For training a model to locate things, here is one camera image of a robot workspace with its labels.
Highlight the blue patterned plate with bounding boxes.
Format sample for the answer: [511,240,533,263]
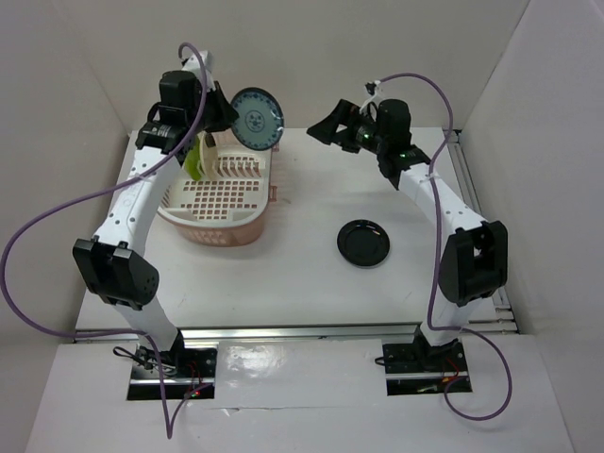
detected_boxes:
[230,87,285,151]

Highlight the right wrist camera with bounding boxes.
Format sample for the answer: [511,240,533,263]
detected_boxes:
[361,80,384,113]

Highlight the purple cable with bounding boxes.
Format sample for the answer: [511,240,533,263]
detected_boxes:
[377,72,514,421]
[0,42,218,440]

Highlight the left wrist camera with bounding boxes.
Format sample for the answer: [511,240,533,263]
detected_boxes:
[181,51,215,92]

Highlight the aluminium rail frame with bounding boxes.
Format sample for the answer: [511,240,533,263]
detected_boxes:
[70,126,520,344]

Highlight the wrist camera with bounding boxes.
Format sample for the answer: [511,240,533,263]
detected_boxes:
[181,51,215,92]
[361,80,384,113]

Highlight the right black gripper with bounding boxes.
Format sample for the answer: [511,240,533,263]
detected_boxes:
[307,99,388,155]

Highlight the lime green plate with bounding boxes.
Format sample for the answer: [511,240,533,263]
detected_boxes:
[183,144,202,181]

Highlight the cream plate with black patch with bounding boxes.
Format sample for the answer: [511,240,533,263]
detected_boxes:
[199,132,218,180]

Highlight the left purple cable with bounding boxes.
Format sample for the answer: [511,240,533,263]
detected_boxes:
[0,42,218,440]

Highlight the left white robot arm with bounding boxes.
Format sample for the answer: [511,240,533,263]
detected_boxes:
[73,69,238,377]

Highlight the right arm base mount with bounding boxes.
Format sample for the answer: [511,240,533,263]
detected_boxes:
[374,341,473,396]

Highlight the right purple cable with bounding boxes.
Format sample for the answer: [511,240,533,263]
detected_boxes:
[377,72,514,421]

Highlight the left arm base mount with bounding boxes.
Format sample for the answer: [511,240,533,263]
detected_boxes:
[112,346,218,401]

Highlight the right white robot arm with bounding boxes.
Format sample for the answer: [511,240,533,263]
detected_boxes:
[307,99,508,371]

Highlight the white pink dish rack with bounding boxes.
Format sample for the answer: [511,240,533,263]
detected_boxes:
[158,130,279,247]

